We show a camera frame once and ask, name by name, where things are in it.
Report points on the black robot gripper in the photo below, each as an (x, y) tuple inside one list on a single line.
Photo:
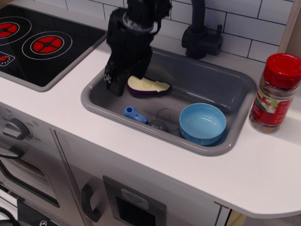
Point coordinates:
[(130, 33)]

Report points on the blue grey toy spoon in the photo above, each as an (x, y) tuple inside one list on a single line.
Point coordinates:
[(132, 113)]

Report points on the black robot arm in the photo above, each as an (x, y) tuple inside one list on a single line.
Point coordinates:
[(165, 6)]

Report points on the light blue plastic bowl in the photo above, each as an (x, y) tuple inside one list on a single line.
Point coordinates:
[(201, 123)]

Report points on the grey plastic sink basin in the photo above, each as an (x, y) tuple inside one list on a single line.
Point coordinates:
[(192, 81)]

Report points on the toy eggplant half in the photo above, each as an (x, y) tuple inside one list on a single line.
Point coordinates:
[(146, 86)]

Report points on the dark grey toy faucet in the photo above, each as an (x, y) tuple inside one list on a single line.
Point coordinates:
[(196, 39)]

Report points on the black toy stove top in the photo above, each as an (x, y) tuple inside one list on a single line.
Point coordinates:
[(41, 48)]

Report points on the grey oven knob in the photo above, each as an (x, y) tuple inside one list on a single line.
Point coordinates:
[(14, 128)]

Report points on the red stove button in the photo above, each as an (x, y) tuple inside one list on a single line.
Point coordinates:
[(3, 58)]

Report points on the grey dishwasher control panel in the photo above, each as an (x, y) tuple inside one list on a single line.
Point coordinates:
[(132, 207)]

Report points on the red lid spice jar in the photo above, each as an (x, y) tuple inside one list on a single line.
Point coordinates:
[(277, 87)]

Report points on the dark grey cabinet handle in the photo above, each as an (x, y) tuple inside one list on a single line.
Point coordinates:
[(86, 194)]

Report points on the grey oven door handle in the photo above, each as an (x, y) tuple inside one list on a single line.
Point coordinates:
[(12, 153)]

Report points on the wooden side post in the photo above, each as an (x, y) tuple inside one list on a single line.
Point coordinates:
[(291, 40)]

